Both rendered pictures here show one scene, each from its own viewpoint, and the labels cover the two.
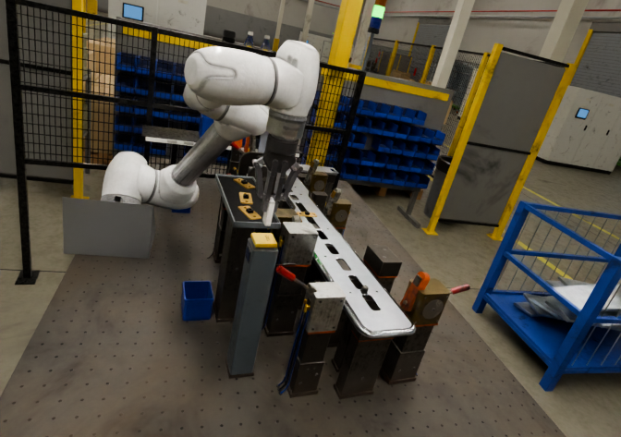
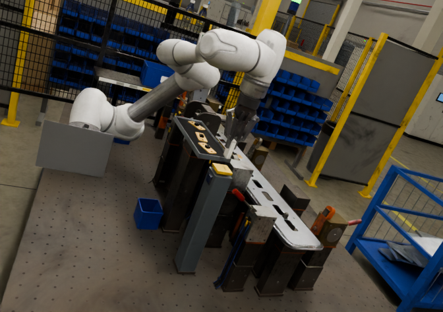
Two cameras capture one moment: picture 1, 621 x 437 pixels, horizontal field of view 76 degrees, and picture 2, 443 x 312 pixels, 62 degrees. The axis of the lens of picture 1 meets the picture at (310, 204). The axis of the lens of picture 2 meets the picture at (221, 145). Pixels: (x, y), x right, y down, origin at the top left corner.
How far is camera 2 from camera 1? 0.35 m
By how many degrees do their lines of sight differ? 5
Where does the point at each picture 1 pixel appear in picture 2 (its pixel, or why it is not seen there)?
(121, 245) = (83, 164)
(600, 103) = not seen: outside the picture
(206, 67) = (219, 43)
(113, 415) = (97, 289)
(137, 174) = (100, 107)
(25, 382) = (28, 260)
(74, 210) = (51, 131)
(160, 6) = not seen: outside the picture
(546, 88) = (418, 74)
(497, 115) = (377, 92)
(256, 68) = (248, 47)
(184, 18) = not seen: outside the picture
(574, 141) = (433, 121)
